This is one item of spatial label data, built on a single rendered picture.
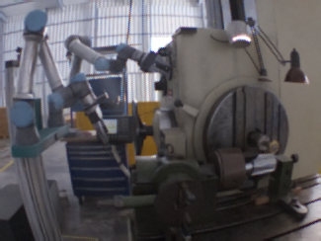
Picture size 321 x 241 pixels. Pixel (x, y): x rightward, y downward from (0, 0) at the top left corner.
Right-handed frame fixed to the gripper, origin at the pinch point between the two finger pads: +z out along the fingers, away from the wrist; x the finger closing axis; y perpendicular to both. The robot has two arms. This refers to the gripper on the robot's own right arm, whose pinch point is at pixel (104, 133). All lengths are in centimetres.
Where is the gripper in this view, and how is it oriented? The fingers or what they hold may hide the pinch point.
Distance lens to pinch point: 118.9
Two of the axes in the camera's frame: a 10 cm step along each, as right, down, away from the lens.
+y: -9.0, 4.4, -0.5
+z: 4.0, 8.5, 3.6
